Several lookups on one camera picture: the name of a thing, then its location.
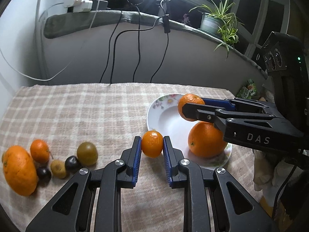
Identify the black power adapter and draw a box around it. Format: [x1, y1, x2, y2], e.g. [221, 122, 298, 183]
[91, 0, 108, 10]

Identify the large rough orange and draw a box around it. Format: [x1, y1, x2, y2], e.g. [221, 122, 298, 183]
[3, 146, 38, 196]

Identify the small mandarin orange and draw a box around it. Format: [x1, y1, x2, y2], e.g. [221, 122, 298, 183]
[141, 130, 163, 158]

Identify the potted spider plant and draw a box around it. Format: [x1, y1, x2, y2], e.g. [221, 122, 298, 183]
[188, 0, 244, 59]

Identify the white cable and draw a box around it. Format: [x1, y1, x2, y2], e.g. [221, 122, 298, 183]
[0, 0, 101, 82]

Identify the black cable left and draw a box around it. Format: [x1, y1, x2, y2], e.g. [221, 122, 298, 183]
[99, 10, 123, 84]

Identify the dark plum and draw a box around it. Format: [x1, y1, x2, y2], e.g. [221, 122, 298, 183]
[36, 166, 51, 182]
[65, 156, 81, 172]

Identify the black cable middle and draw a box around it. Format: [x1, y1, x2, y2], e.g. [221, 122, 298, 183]
[132, 4, 142, 83]

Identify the black looped cable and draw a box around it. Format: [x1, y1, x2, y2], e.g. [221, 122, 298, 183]
[150, 32, 170, 84]

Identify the large orange on plate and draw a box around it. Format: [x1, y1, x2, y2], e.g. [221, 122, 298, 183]
[188, 122, 227, 158]

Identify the floral white plate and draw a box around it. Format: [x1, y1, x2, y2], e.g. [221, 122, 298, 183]
[147, 94, 233, 170]

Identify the black cable with inline box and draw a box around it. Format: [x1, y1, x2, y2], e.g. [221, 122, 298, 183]
[109, 14, 171, 85]

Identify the green snack packet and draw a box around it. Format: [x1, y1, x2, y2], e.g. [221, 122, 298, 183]
[237, 79, 258, 100]

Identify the small brown kiwi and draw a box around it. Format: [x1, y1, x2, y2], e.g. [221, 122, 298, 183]
[50, 159, 67, 179]

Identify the mandarin with stem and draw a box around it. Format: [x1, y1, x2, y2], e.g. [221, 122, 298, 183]
[30, 139, 52, 164]

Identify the green kiwi fruit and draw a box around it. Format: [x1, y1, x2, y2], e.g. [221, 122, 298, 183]
[76, 142, 98, 166]

